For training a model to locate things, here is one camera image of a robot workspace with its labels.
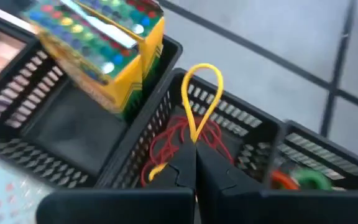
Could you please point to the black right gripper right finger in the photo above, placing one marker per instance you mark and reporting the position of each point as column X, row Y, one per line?
column 216, row 183

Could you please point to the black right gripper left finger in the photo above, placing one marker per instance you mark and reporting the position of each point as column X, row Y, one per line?
column 182, row 174

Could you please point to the red rubber band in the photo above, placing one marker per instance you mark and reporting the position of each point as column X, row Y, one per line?
column 157, row 161
column 216, row 133

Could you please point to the pile of red rubber bands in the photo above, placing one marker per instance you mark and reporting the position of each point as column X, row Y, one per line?
column 166, row 146

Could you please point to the orange spiral coil keyring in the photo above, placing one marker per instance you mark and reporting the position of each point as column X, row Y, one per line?
column 283, row 182

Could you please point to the yellow rubber band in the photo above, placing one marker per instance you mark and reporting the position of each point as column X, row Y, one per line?
column 185, row 99

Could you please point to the black plastic mesh basket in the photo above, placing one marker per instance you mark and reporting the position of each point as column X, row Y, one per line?
column 67, row 130
column 259, row 114
column 322, row 139

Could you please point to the green spiral coil keyring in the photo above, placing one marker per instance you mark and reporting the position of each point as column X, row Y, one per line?
column 312, row 180

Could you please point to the yellow green crayon box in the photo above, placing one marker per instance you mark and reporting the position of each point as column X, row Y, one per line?
column 89, row 46
column 154, row 46

